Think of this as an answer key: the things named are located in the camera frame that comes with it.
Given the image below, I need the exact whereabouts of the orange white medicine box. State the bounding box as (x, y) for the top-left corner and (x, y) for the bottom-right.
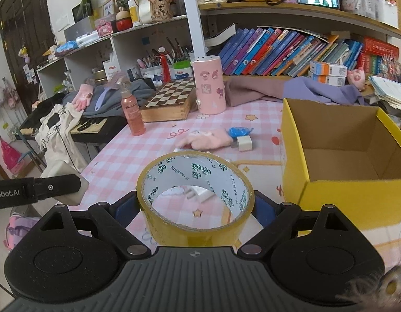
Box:
(308, 72), (346, 87)
(310, 61), (348, 77)

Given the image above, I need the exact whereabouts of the red round doll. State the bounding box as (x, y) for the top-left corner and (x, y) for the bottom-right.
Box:
(116, 7), (133, 32)

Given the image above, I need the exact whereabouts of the mauve and purple cloth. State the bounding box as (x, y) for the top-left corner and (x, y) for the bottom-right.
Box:
(224, 76), (366, 107)

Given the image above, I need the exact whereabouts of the red dictionary book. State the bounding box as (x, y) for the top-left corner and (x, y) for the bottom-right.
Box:
(363, 37), (399, 59)

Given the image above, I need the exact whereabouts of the yellow cardboard box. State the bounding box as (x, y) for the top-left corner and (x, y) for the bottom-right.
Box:
(281, 99), (401, 230)

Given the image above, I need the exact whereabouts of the white lamp pole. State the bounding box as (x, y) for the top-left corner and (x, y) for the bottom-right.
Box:
(184, 0), (206, 59)

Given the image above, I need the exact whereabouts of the pink pig plush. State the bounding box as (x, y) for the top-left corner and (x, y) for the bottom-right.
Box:
(346, 67), (366, 92)

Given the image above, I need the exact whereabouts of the blue packet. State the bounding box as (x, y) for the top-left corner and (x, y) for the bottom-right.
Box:
(227, 127), (253, 139)

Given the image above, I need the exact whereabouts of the stack of papers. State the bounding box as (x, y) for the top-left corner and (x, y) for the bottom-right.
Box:
(369, 75), (401, 111)

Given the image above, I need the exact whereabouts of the orange white medicine box lower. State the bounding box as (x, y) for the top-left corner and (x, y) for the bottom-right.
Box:
(308, 72), (346, 87)

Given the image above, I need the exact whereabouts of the grey clothing pile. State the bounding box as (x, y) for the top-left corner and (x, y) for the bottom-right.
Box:
(62, 79), (155, 118)

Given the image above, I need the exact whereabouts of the pink spray bottle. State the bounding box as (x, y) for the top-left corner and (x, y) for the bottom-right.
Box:
(116, 80), (145, 136)

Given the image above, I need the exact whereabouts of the white tote bag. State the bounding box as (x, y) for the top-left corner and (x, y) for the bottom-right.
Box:
(35, 103), (87, 173)

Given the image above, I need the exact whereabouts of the small white tape roll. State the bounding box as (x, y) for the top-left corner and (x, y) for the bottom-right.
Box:
(236, 135), (253, 152)

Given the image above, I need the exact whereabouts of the yellow packing tape roll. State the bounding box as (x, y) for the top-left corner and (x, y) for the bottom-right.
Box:
(136, 150), (255, 246)

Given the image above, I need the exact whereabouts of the wooden chess board box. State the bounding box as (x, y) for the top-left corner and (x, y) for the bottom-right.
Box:
(141, 78), (195, 122)

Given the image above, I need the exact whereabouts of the pink cylindrical lamp base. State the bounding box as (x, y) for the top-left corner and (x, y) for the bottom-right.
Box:
(191, 56), (226, 115)

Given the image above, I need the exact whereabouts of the pink plush glove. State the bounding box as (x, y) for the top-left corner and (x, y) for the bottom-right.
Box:
(175, 128), (233, 151)

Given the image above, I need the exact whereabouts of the orange white medicine box upper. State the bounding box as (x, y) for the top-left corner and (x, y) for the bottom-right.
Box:
(310, 61), (348, 77)

